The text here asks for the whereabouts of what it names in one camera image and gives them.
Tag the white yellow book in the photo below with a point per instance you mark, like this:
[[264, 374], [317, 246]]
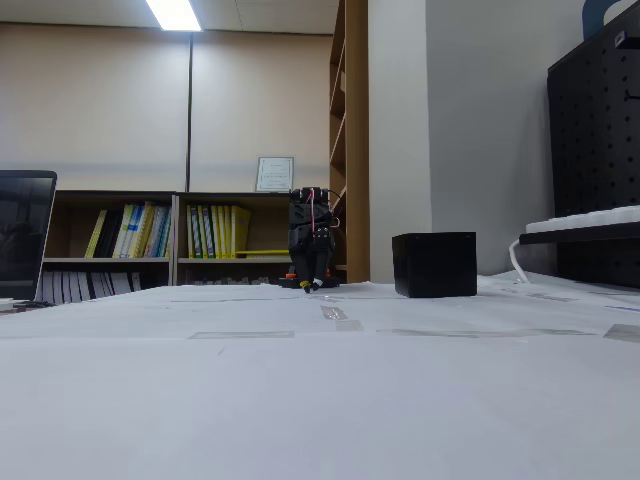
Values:
[[124, 230]]

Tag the framed white notice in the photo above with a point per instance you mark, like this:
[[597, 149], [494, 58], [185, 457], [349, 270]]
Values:
[[274, 175]]

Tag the flat lying yellow book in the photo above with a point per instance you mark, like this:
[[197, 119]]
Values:
[[262, 252]]

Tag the white power strip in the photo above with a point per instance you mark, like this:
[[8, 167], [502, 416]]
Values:
[[590, 217]]

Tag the black square bin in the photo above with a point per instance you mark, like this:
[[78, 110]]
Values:
[[435, 265]]

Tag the black laptop screen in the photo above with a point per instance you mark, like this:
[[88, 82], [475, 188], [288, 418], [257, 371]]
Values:
[[25, 235]]

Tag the white paper table cover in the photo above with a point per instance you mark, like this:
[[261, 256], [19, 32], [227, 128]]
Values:
[[300, 400]]

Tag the rectangular ceiling light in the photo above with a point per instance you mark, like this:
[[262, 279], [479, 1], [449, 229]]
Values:
[[175, 15]]

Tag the light blue white book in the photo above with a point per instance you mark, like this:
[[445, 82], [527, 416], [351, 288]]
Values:
[[161, 232]]

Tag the low wooden bookshelf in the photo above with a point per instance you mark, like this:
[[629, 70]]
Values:
[[115, 194], [225, 195]]

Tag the blue rounded object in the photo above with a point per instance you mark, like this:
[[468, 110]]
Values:
[[592, 15]]

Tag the narrow yellow binder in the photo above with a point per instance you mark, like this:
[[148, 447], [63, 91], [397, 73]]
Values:
[[203, 232], [215, 232], [226, 232], [192, 232]]

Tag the black pegboard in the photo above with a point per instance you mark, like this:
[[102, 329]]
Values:
[[595, 150]]

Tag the black book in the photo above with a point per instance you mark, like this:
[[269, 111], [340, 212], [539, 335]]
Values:
[[109, 235]]

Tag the white binder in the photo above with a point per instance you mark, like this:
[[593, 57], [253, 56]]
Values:
[[49, 287], [120, 282], [75, 286]]

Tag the thin black vertical pole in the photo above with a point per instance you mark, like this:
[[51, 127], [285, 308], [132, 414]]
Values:
[[190, 100]]

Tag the wide yellow binder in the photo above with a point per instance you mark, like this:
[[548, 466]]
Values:
[[241, 232]]

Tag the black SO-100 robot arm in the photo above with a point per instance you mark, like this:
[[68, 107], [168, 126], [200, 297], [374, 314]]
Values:
[[320, 195]]

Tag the slim yellow book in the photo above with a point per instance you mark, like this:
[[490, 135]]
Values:
[[96, 234]]

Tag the tall wooden bookshelf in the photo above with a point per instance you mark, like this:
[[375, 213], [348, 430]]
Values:
[[357, 100]]

